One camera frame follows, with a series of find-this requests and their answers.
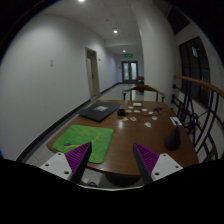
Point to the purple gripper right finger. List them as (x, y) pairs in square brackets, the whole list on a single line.
[(146, 160)]

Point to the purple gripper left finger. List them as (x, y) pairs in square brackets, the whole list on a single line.
[(77, 159)]

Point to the green mouse mat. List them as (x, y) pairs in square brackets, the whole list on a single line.
[(77, 135)]

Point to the black computer mouse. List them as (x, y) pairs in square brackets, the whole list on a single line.
[(173, 141)]

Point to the white card on table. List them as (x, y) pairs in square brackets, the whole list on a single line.
[(147, 124)]

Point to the white card with pen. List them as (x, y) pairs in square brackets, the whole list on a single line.
[(175, 121)]

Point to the black laptop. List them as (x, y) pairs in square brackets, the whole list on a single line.
[(99, 111)]

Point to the small black box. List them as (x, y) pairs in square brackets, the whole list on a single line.
[(121, 112)]

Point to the wooden chair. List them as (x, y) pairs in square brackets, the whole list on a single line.
[(142, 89)]

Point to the black metal railing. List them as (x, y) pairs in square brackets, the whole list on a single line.
[(197, 109)]

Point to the wooden stair handrail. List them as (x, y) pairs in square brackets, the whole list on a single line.
[(205, 84)]

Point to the double glass door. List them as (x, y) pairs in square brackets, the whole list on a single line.
[(129, 71)]

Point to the side door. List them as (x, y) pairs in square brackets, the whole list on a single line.
[(92, 73)]

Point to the green exit sign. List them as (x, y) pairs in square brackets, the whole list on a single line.
[(128, 55)]

